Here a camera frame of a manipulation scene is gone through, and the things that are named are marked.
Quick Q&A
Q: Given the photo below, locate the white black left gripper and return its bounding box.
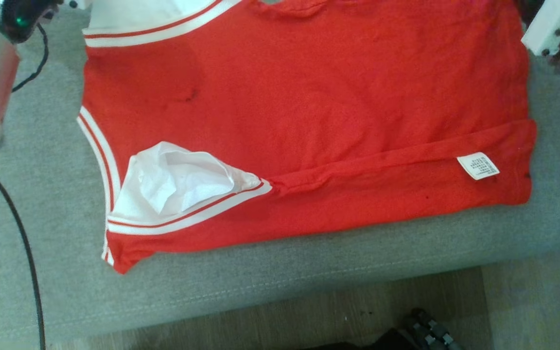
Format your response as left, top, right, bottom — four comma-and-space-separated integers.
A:
0, 0, 91, 44

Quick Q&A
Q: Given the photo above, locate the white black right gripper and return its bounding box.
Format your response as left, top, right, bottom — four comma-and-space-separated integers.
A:
521, 0, 560, 56

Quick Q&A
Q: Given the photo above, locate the red white sports jersey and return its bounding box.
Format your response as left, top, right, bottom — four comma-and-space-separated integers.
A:
76, 0, 538, 275

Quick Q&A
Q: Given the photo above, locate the large grey sofa ottoman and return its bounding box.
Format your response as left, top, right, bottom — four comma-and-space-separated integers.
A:
0, 0, 560, 343

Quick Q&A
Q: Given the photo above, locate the black cable with blue plug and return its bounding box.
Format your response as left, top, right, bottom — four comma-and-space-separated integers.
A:
0, 23, 50, 350

